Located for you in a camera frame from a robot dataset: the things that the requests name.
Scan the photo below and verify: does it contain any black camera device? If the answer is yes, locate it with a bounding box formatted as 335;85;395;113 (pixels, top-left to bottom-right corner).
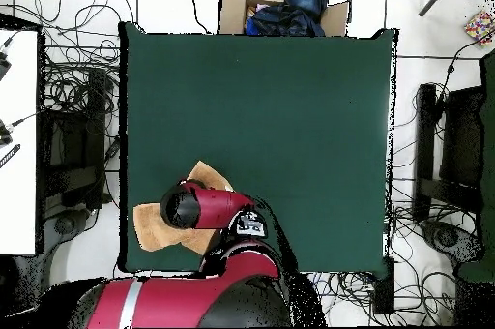
0;47;13;82
0;118;15;147

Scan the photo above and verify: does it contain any black frame stand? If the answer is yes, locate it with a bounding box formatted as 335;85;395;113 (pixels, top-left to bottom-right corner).
38;69;113;214
413;82;484;222

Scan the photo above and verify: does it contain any grey wheeled base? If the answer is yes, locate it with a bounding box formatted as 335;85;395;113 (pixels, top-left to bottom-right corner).
421;220;484;268
42;208;98;260

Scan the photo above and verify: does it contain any green covered side table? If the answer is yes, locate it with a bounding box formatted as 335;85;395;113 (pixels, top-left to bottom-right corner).
455;49;495;284

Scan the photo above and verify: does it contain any navy blue garment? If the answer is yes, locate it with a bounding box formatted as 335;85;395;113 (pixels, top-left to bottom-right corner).
244;2;326;37

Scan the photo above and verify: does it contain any black floor box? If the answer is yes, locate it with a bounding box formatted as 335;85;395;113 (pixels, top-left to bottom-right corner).
372;256;395;314

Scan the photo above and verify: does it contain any black floor cable tangle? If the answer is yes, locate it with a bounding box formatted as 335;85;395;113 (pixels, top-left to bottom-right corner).
386;204;457;326
34;0;134;113

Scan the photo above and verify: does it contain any tan terry towel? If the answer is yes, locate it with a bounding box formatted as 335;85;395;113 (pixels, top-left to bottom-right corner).
132;160;235;255

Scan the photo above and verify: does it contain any colourful patterned item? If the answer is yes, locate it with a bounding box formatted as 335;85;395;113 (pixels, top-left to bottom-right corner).
463;10;495;48

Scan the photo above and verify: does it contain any cardboard box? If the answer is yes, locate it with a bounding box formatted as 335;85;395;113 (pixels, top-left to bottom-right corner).
218;0;351;37

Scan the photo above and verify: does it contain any black slotted strip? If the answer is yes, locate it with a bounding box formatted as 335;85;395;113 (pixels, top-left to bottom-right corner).
0;143;21;169

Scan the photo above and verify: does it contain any dark green table cloth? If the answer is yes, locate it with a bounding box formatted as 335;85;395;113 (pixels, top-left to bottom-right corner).
118;20;399;274

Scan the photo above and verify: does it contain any white side table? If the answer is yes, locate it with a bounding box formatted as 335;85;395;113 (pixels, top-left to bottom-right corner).
0;28;40;255

